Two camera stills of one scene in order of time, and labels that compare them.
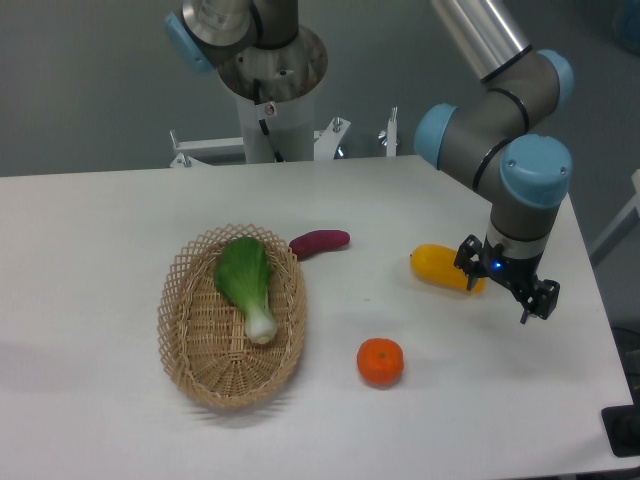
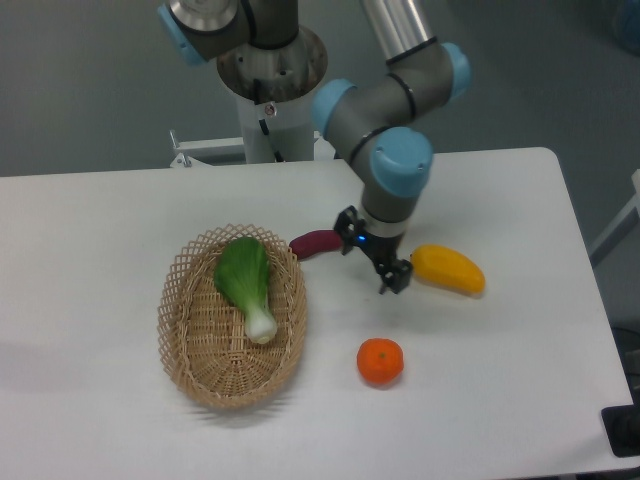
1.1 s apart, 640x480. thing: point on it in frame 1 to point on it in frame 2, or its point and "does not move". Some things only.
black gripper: x=516 y=275 to x=394 y=273
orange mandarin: x=380 y=361 does not move
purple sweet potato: x=318 y=240 does not move
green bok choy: x=242 y=271 does not move
